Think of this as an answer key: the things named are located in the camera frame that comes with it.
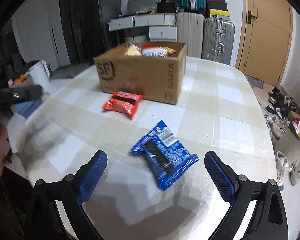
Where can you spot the wooden door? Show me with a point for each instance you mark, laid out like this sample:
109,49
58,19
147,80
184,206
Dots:
265,41

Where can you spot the brown cardboard SF box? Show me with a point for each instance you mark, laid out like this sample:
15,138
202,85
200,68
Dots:
156,78

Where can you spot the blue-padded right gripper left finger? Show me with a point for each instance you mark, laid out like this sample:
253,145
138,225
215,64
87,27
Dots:
88,176

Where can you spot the red cookie packet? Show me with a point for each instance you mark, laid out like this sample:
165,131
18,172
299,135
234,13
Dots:
123,102

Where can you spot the white red small snack bag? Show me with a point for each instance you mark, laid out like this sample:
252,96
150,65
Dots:
157,51

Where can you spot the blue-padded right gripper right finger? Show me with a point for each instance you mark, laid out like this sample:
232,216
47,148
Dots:
223,176

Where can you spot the black cabinet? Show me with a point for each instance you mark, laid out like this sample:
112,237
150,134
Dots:
85,27

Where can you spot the beige suitcase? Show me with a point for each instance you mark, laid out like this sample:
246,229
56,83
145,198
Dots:
190,27

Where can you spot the grey oval mirror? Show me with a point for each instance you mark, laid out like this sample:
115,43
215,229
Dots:
135,6

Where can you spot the pile of shoes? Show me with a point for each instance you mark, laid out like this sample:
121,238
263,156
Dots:
283,120

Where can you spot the silver grey suitcase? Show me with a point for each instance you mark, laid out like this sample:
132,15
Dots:
218,40

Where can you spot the white drawer desk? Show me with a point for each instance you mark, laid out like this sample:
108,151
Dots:
161,27

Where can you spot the blue cookie packet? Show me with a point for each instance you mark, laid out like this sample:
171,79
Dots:
166,155

